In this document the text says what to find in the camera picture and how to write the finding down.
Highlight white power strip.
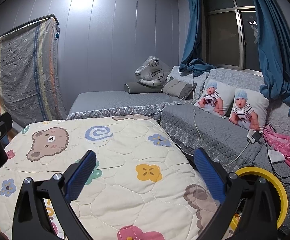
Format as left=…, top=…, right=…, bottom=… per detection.
left=246, top=129, right=257, bottom=143

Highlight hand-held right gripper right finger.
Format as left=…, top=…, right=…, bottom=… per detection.
left=194, top=148, right=278, bottom=240

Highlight metal framed window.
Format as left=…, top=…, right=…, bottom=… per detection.
left=201, top=0, right=263, bottom=71

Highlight black cables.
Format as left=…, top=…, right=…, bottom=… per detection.
left=264, top=125, right=290, bottom=184

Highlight white power cable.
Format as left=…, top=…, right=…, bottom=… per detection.
left=192, top=74, right=249, bottom=168

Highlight baby print pillow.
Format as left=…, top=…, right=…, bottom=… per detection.
left=194, top=80, right=235, bottom=118
left=228, top=88, right=270, bottom=132

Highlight cartoon bear printed blanket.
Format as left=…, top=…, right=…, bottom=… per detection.
left=0, top=114, right=225, bottom=240

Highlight white tiger plush toy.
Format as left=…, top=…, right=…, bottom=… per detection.
left=134, top=56, right=173, bottom=87

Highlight grey bolster pillow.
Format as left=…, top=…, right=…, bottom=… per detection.
left=124, top=81, right=164, bottom=94

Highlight yellow rimmed black bin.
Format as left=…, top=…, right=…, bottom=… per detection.
left=231, top=166, right=288, bottom=234

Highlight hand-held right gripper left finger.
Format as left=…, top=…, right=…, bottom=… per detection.
left=12, top=150, right=97, bottom=240

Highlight pink cloth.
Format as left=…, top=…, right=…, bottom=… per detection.
left=263, top=126, right=290, bottom=174

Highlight blue curtain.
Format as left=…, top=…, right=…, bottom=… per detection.
left=246, top=0, right=290, bottom=118
left=179, top=0, right=217, bottom=77

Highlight grey square cushion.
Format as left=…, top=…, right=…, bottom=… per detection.
left=161, top=77, right=197, bottom=100

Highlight striped cloth covered wardrobe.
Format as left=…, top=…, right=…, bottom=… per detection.
left=0, top=14, right=68, bottom=128

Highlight white tissue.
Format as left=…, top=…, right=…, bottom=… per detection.
left=267, top=146, right=285, bottom=163

